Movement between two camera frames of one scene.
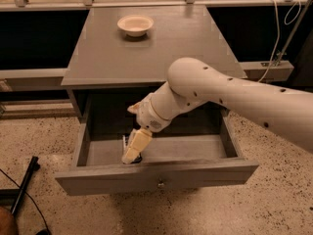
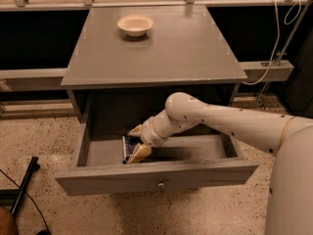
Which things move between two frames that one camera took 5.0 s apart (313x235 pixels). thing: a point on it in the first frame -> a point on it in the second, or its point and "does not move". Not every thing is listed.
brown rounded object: [8, 223] does not move
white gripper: [149, 117] -> [148, 133]
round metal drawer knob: [160, 184] does not move
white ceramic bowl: [135, 25] does not move
